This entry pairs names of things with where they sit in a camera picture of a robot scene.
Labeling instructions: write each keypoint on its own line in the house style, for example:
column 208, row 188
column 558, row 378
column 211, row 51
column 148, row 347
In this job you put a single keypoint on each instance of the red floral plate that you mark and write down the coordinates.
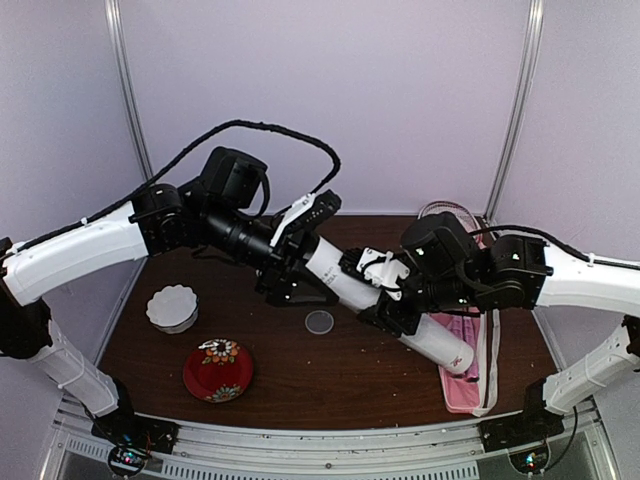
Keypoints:
column 218, row 371

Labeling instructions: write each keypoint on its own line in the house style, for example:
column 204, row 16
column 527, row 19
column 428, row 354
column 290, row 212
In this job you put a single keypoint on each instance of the aluminium frame post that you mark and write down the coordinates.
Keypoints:
column 133, row 120
column 528, row 64

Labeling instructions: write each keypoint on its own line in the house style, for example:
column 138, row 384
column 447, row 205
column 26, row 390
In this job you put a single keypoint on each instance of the white shuttlecock tube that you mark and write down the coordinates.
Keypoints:
column 432, row 340

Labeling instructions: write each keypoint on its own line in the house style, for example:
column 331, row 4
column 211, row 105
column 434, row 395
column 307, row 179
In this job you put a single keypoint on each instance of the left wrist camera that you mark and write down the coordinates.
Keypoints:
column 306, row 213

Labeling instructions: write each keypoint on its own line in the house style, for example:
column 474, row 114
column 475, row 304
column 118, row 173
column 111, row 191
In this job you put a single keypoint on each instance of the left aluminium frame post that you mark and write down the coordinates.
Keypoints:
column 133, row 120

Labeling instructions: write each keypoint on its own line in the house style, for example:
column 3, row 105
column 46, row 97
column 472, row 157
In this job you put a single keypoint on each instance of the clear plastic tube lid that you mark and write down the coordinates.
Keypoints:
column 319, row 322

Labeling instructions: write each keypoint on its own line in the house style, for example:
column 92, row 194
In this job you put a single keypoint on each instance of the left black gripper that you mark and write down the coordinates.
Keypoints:
column 278, row 283

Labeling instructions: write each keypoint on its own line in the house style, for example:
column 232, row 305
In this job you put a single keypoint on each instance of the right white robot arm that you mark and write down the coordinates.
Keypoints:
column 443, row 269

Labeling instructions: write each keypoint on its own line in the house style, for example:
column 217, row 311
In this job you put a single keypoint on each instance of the right aluminium frame post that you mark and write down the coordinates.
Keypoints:
column 528, row 64

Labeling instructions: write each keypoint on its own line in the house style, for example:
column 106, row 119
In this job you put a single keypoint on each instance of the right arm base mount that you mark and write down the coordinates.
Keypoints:
column 525, row 435

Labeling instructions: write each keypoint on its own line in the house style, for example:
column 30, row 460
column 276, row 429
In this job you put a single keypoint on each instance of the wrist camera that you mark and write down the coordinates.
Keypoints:
column 382, row 270
column 306, row 213

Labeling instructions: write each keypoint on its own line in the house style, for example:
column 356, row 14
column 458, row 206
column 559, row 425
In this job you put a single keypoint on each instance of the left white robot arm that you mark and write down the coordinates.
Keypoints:
column 206, row 211

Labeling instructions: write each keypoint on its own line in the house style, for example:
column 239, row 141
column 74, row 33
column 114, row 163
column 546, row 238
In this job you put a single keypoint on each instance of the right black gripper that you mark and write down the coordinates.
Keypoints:
column 386, row 317

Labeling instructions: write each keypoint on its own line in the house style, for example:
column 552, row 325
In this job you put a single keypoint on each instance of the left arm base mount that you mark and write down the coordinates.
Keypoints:
column 134, row 438

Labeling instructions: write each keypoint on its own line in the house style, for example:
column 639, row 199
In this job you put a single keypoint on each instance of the front aluminium rail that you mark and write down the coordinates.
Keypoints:
column 443, row 450

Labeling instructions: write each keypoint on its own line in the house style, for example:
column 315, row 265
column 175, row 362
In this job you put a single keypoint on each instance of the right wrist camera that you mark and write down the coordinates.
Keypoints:
column 382, row 270

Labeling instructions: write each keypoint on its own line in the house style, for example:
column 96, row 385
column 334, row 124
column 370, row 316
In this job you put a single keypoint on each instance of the pink badminton racket left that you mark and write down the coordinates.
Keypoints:
column 460, row 210

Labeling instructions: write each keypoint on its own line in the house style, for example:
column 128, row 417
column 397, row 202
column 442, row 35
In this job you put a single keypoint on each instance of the white scalloped bowl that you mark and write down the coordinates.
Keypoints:
column 174, row 309

